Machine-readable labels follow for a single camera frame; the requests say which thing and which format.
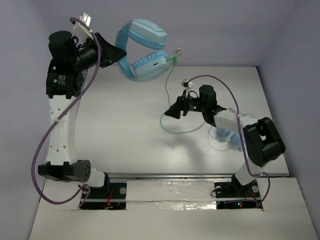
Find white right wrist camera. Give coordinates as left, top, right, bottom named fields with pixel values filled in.
left=180, top=79, right=193, bottom=91

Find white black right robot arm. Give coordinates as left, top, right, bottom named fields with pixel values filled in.
left=164, top=85, right=286, bottom=198

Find light blue headphones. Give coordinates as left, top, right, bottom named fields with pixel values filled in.
left=115, top=18, right=170, bottom=82

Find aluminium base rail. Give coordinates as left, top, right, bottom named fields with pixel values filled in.
left=108, top=172, right=232, bottom=180

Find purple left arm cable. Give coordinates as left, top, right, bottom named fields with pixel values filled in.
left=30, top=17, right=102, bottom=205

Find white front board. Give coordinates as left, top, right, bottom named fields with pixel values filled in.
left=30, top=178, right=317, bottom=240

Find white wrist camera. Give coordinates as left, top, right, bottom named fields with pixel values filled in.
left=180, top=79, right=193, bottom=91
left=72, top=12, right=94, bottom=42

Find green headphone cable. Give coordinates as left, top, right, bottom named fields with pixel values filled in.
left=159, top=48, right=207, bottom=135

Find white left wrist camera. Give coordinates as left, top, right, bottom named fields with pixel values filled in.
left=72, top=12, right=94, bottom=42

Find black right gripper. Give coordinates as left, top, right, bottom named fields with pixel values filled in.
left=165, top=90, right=207, bottom=120

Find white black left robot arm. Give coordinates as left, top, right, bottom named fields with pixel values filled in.
left=37, top=30, right=127, bottom=197

